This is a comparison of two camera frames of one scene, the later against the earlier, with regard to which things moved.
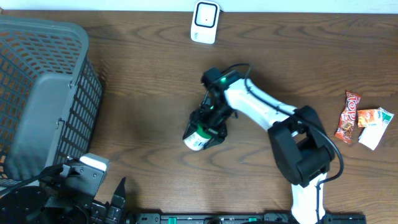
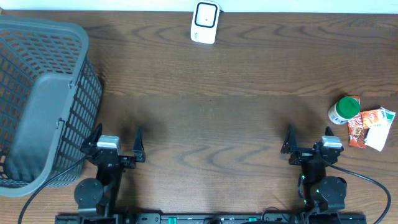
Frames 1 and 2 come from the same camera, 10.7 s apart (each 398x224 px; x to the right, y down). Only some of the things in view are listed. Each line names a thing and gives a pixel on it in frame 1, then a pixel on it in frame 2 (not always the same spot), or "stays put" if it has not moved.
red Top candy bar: (344, 132) → (356, 129)
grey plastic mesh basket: (50, 94) stays put
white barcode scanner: (205, 22) stays put
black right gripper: (197, 115) → (291, 145)
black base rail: (243, 218) stays put
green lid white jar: (198, 141) → (345, 108)
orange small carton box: (366, 117) stays put
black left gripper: (94, 211) → (137, 152)
